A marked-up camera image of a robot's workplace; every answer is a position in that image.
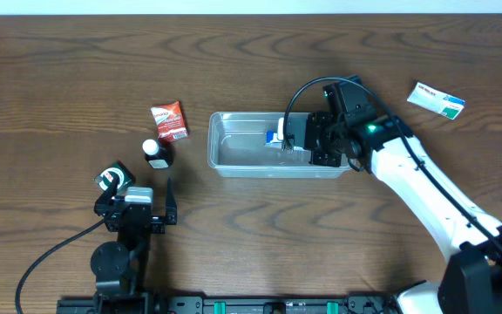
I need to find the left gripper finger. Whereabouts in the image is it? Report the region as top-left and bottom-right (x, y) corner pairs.
(95, 174), (119, 208)
(165, 179), (178, 217)

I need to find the red Panadol sachet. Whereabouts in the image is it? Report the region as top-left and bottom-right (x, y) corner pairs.
(151, 101), (188, 142)

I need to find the white green medicine box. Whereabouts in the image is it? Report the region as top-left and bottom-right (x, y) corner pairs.
(407, 82), (465, 119)

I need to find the blue KoolFever box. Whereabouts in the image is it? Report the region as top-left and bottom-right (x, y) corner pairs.
(265, 131), (282, 147)

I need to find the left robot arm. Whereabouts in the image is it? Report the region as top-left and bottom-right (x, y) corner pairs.
(91, 176), (178, 313)

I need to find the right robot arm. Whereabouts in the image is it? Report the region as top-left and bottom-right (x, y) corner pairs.
(304, 76), (502, 313)

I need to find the clear plastic container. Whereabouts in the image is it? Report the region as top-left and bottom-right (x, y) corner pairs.
(207, 112), (350, 179)

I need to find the green square box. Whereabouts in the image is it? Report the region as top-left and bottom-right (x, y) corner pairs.
(94, 160), (136, 194)

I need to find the dark brown medicine bottle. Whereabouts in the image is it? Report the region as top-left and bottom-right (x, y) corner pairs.
(142, 139), (173, 169)

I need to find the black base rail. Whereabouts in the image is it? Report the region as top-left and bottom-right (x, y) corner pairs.
(56, 295), (399, 314)

